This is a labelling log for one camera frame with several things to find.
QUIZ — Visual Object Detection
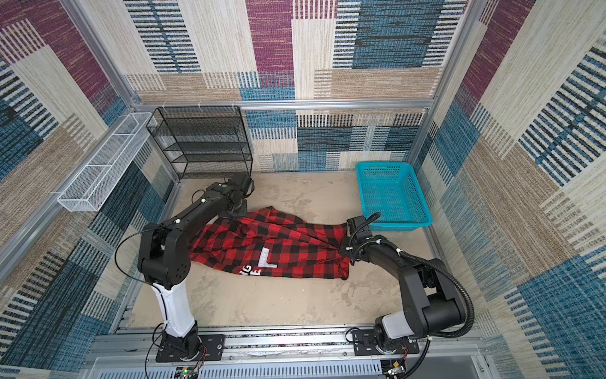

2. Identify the black wire shelf rack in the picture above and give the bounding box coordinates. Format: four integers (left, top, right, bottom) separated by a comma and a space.
146, 106, 253, 179

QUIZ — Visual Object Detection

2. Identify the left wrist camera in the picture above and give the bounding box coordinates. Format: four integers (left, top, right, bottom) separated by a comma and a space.
229, 172, 255, 198

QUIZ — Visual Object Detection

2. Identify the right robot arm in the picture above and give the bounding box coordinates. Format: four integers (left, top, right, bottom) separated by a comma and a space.
339, 236, 475, 353

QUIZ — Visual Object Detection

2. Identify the aluminium mounting rail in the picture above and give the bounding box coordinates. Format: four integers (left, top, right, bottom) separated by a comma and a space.
79, 325, 499, 378

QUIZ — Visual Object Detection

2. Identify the teal plastic basket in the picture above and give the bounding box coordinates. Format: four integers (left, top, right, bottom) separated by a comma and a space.
356, 161, 432, 232

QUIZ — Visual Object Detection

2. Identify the red black plaid shirt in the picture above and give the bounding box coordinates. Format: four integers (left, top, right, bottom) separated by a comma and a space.
189, 207, 350, 280

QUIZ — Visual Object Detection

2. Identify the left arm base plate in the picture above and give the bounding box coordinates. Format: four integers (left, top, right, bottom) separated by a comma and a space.
155, 333, 226, 363

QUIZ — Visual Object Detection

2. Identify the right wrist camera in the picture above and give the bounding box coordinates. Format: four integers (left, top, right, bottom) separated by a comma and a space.
347, 216, 372, 238

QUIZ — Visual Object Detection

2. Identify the white wire mesh tray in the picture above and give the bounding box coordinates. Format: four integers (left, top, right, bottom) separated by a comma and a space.
57, 112, 152, 213

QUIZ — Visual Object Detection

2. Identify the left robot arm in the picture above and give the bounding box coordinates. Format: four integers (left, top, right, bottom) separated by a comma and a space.
137, 173, 254, 361

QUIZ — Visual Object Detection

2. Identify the black corrugated cable conduit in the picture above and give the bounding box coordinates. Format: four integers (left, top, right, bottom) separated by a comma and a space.
397, 250, 475, 379

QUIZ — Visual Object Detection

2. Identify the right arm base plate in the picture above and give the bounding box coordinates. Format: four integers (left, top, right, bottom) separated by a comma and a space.
345, 327, 420, 356

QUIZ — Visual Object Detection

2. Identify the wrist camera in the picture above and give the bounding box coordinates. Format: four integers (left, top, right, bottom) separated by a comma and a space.
347, 216, 372, 238
229, 172, 255, 198

